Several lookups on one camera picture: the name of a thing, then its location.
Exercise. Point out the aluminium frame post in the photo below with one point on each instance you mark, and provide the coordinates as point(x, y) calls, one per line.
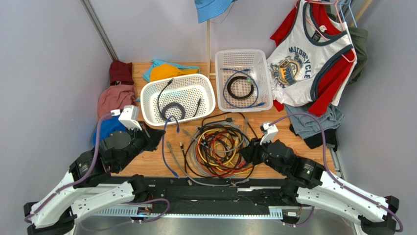
point(94, 18)

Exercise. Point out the white oval perforated basket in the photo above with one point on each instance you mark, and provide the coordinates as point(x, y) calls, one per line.
point(187, 97)

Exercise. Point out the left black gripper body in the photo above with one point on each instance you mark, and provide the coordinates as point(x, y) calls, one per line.
point(139, 138)

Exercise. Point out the white motorcycle tank top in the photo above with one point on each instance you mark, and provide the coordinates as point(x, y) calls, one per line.
point(303, 65)

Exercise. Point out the orange cloth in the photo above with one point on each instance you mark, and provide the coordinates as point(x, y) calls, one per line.
point(165, 71)

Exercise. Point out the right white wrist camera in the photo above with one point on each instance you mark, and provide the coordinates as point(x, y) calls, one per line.
point(269, 132)

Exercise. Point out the pink cloth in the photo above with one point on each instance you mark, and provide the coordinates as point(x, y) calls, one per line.
point(116, 97)

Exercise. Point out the white slotted cable duct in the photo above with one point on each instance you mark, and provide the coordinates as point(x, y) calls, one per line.
point(273, 213)

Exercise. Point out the white rectangular perforated basket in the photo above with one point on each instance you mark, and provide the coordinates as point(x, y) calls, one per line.
point(242, 81)

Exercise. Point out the pink clothes hanger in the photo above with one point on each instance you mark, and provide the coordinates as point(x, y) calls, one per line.
point(338, 23)

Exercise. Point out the denim jeans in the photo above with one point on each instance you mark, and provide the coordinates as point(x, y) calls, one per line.
point(306, 126)

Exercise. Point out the blue cloth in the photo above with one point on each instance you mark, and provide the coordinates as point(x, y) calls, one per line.
point(109, 126)

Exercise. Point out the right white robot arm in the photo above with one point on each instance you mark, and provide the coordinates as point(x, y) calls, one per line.
point(307, 182)

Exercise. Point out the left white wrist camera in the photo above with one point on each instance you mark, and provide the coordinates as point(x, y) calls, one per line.
point(128, 117)

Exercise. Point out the dark red cloth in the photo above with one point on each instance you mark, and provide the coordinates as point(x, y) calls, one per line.
point(121, 73)

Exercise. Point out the teal cloth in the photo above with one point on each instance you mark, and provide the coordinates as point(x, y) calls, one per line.
point(146, 75)

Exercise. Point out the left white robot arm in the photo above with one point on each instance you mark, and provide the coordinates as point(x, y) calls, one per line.
point(66, 205)

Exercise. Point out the blue bucket hat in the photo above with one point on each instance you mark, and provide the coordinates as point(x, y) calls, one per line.
point(208, 9)

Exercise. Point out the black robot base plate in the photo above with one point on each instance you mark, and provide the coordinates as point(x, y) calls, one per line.
point(251, 197)

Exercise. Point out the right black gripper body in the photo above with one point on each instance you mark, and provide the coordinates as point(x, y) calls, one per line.
point(254, 152)

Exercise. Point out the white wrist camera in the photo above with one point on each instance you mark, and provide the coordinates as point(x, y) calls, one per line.
point(269, 132)
point(128, 117)

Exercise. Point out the olive green garment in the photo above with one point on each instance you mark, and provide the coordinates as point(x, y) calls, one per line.
point(359, 37)

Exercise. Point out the red shirt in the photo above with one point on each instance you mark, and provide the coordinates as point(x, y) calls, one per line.
point(332, 78)

